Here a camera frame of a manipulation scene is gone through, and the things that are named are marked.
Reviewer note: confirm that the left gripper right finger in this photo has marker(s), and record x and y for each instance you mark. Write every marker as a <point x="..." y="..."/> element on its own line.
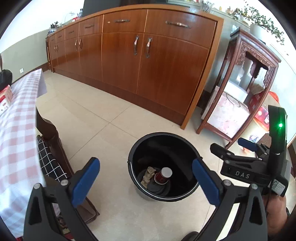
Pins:
<point x="250" y="221"/>

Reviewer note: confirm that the dark wooden chair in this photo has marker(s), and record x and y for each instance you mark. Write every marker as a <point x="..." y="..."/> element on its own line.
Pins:
<point x="50" y="136"/>

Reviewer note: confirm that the long wooden sideboard cabinet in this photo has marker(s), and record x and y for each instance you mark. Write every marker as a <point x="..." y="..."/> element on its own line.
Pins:
<point x="157" y="56"/>

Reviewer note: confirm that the potted green plant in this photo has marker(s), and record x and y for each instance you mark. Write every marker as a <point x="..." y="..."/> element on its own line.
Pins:
<point x="255" y="17"/>

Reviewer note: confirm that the pink floral gift bag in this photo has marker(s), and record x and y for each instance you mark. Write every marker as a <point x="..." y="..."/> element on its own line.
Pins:
<point x="228" y="115"/>

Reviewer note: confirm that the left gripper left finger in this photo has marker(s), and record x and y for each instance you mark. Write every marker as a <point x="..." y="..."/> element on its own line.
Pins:
<point x="41" y="222"/>

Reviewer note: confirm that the red paper cup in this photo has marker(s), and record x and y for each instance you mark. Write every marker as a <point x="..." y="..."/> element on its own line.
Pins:
<point x="163" y="176"/>

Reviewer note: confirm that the black white grid cushion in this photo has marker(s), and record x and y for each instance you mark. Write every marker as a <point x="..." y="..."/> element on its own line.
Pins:
<point x="49" y="165"/>

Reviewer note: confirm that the person's right hand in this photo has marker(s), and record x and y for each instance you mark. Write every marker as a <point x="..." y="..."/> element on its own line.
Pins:
<point x="276" y="213"/>

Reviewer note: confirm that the black trash bucket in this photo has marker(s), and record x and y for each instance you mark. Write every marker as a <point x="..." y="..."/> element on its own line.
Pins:
<point x="163" y="150"/>

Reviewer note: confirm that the carved dark wood stand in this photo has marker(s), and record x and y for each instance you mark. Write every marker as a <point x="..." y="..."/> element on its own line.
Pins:
<point x="247" y="74"/>

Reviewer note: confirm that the crumpled brown paper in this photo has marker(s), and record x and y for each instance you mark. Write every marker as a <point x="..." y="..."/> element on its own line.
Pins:
<point x="149" y="173"/>

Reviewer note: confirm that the red white milk carton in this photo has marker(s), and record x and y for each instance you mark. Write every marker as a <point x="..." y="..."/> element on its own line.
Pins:
<point x="6" y="97"/>

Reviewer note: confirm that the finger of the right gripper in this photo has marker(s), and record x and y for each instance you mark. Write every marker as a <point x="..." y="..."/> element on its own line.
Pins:
<point x="247" y="144"/>
<point x="221" y="152"/>

